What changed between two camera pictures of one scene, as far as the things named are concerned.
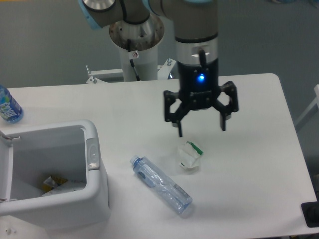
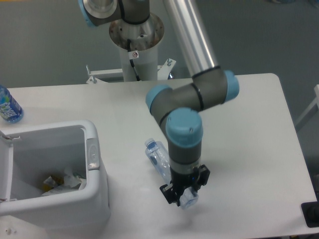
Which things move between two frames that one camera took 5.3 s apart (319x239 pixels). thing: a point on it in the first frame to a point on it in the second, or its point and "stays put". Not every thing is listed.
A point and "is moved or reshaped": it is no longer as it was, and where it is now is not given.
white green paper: [189, 156] is moved or reshaped
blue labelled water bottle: [10, 110] stays put
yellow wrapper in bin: [51, 182] stays put
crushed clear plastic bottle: [176, 198] to [158, 157]
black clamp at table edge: [310, 211] stays put
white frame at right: [316, 101] stays put
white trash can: [52, 177] stays put
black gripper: [199, 85] to [180, 181]
